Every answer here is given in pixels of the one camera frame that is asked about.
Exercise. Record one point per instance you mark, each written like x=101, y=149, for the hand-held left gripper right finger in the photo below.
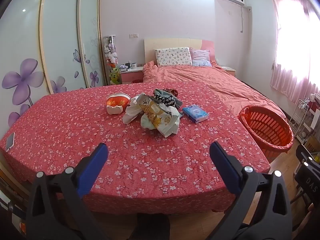
x=225, y=168

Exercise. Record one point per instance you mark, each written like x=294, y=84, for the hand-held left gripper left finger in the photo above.
x=93, y=169

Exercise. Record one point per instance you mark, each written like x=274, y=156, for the orange plastic basket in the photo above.
x=268, y=132

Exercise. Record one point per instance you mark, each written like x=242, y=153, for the blue tissue pack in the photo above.
x=195, y=113

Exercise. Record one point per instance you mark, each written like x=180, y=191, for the white printed plastic wrapper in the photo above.
x=170, y=125

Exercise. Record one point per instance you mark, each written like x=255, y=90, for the red and white paper bowl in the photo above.
x=116, y=102

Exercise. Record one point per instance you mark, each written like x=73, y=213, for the gold snack packet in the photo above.
x=151, y=111

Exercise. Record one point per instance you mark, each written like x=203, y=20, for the navy daisy print cloth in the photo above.
x=166, y=102

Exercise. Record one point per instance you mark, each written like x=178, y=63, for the red floral tablecloth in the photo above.
x=75, y=130

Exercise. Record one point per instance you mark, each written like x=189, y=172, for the orange duvet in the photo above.
x=212, y=82

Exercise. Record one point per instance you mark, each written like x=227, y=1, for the white smartphone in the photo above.
x=10, y=142

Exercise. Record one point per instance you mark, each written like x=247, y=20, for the red checked cloth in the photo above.
x=172, y=92

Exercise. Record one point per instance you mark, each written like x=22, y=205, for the pink and white nightstand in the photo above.
x=131, y=76
x=228, y=70

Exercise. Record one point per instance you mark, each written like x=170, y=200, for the dark mug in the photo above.
x=128, y=65

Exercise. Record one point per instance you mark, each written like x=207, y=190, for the plush toy display tube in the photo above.
x=112, y=60

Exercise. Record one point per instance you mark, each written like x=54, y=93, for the white mug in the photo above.
x=133, y=65

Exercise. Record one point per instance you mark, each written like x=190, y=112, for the pink frilled pillow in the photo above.
x=200, y=58

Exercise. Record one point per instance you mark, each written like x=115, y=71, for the animal print pillow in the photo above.
x=173, y=57

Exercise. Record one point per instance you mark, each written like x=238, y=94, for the flower print sliding wardrobe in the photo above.
x=60, y=42

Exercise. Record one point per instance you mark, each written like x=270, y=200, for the beige and pink headboard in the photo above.
x=175, y=43

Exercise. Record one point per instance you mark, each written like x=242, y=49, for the pink curtain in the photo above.
x=295, y=42

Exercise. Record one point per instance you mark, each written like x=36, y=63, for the white wall switch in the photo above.
x=134, y=35

